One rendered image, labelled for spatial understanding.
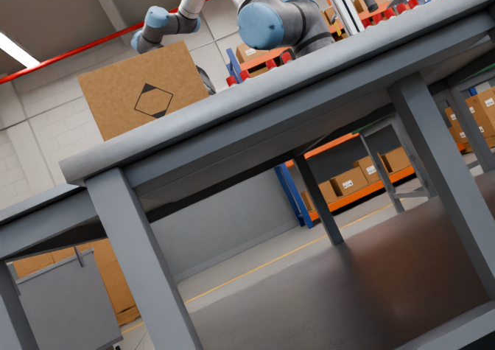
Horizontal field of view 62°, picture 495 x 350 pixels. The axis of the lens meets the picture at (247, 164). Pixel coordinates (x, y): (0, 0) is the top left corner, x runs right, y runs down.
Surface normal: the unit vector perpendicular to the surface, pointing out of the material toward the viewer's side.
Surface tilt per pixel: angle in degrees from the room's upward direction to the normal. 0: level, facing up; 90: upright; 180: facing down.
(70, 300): 94
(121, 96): 90
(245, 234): 90
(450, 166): 90
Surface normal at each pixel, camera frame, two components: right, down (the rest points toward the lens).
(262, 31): -0.64, 0.37
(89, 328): 0.36, -0.18
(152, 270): 0.05, -0.11
